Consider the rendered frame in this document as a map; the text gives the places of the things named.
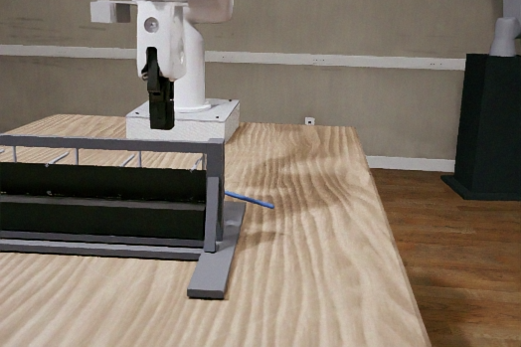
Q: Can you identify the blue cable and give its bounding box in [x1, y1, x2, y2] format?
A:
[225, 191, 274, 209]

